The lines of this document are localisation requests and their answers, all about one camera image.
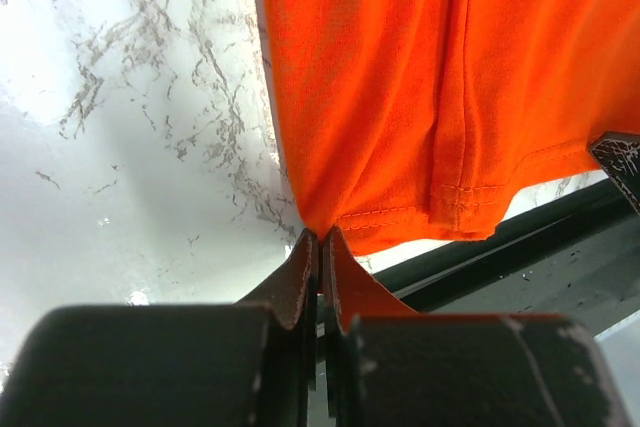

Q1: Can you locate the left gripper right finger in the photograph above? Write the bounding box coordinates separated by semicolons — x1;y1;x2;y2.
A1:
321;226;420;426

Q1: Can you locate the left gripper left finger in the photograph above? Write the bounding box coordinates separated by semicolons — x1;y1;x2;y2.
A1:
237;229;319;426

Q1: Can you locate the orange t shirt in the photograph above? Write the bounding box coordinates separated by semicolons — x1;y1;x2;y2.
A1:
264;0;639;255

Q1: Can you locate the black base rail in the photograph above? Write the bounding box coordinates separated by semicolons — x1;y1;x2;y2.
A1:
376;180;639;335

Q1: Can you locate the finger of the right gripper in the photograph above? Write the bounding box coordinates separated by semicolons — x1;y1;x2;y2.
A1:
589;131;640;214

